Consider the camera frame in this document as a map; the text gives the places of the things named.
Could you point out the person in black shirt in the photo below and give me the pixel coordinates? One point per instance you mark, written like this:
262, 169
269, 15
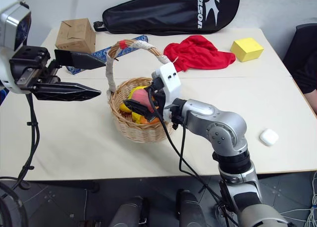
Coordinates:
302, 54

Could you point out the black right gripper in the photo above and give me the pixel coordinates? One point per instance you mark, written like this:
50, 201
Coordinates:
158, 94

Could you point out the white earbud case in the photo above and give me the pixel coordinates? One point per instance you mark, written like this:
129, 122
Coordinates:
269, 137

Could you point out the pink peach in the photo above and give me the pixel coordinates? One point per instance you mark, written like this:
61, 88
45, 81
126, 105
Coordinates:
140, 98

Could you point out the long blue patterned box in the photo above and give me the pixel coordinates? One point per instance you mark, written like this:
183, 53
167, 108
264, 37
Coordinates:
99, 54

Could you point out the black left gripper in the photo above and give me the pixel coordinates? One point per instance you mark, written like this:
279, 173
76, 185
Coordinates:
29, 63

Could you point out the yellow cube block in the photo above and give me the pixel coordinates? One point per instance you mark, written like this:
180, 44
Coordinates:
246, 49

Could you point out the red cloth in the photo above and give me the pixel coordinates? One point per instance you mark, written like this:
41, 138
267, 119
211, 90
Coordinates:
198, 54

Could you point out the orange fruit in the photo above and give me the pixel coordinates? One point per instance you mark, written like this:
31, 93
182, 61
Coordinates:
151, 121

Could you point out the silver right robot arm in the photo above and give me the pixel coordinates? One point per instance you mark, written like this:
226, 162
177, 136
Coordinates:
223, 128

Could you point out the black racket bag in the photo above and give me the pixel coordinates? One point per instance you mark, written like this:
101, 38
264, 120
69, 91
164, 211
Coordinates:
161, 12

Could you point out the dark rounded robot part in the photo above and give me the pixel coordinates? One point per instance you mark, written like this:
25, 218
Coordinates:
192, 209
128, 212

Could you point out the brown cardboard box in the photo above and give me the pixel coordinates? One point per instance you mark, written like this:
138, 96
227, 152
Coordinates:
74, 35

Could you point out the yellow fruit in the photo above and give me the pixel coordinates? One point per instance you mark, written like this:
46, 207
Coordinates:
125, 107

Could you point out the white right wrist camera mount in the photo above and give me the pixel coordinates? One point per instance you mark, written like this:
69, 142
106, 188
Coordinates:
169, 81

